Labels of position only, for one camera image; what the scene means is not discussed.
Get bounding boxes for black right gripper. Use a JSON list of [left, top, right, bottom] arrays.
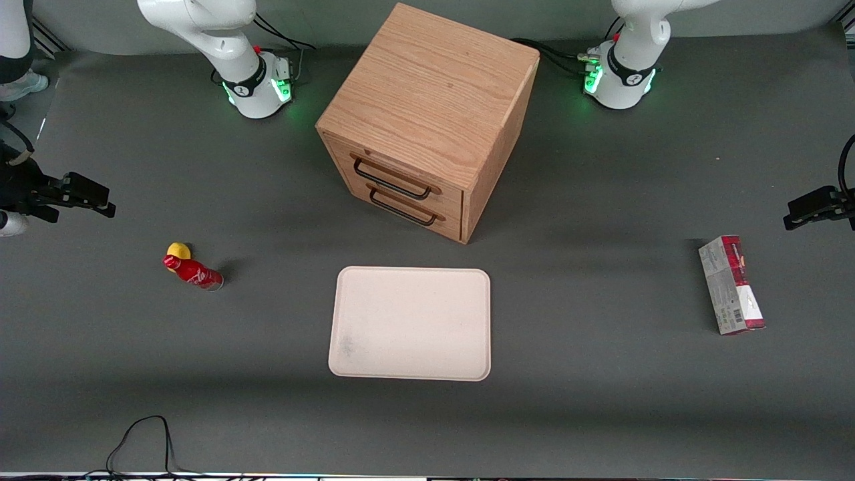
[[0, 157, 117, 225]]

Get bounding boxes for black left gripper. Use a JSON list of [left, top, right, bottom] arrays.
[[783, 186, 855, 232]]

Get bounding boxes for red coke bottle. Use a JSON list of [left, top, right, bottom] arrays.
[[163, 255, 224, 292]]

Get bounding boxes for cream plastic tray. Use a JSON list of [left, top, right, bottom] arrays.
[[328, 266, 492, 382]]

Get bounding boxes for grey and red carton box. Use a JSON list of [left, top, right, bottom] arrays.
[[698, 234, 766, 335]]

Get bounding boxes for white sneaker shoe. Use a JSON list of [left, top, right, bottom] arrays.
[[0, 71, 50, 102]]

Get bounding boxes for wooden drawer front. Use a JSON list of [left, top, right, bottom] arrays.
[[331, 164, 464, 243], [325, 132, 466, 217]]

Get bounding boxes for oak wooden drawer cabinet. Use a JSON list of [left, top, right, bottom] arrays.
[[315, 2, 540, 245]]

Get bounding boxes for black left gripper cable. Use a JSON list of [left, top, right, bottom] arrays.
[[838, 134, 855, 196]]

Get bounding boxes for thin black looped cable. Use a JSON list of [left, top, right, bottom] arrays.
[[106, 415, 185, 479]]

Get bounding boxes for black right arm base cables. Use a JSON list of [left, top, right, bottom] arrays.
[[252, 12, 317, 85]]

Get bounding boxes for black arm base cables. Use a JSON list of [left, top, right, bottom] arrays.
[[510, 37, 602, 76], [252, 12, 317, 85]]

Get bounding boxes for black metal drawer handle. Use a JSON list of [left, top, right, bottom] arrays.
[[368, 187, 439, 226], [352, 157, 434, 201]]

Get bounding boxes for black left arm base cables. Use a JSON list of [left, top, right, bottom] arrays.
[[510, 37, 602, 76]]

